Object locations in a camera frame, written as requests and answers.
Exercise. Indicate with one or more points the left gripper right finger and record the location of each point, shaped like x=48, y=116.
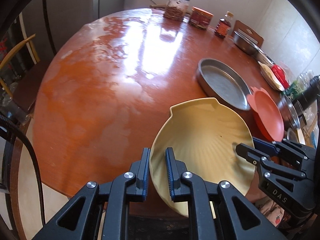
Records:
x=216, y=211

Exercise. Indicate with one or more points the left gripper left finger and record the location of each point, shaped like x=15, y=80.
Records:
x=101, y=211

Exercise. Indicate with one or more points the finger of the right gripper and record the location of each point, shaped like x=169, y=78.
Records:
x=264, y=162
x=285, y=149

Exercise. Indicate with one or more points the small steel bowl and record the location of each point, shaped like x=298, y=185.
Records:
x=288, y=113

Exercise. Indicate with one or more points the pink plastic plate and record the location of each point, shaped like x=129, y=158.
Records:
x=266, y=114

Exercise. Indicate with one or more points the yellow shell-shaped plate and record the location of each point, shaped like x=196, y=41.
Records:
x=203, y=134

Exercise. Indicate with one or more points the round metal pan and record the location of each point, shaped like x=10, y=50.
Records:
x=220, y=81

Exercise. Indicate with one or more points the black thermos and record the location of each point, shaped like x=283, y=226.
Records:
x=306, y=98

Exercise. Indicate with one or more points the green drink bottle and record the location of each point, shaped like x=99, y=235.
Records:
x=300, y=84

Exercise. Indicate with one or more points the red snack packet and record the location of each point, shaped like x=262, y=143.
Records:
x=280, y=75

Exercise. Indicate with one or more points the white dish with food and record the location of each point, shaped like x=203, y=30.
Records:
x=270, y=77

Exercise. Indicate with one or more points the large steel bowl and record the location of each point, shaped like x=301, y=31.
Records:
x=244, y=44

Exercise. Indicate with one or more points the wooden chair behind table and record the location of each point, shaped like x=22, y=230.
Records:
x=248, y=32

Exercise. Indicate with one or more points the brown sauce bottle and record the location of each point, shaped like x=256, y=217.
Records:
x=224, y=25

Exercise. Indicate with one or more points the yellow-framed brown chair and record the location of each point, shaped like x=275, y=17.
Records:
x=25, y=94

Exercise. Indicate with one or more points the red lidded jar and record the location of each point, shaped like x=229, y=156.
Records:
x=200, y=18

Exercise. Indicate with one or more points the clear jar with snacks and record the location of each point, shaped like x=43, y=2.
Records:
x=176, y=9

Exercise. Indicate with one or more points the grey refrigerator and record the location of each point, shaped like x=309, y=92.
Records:
x=63, y=18

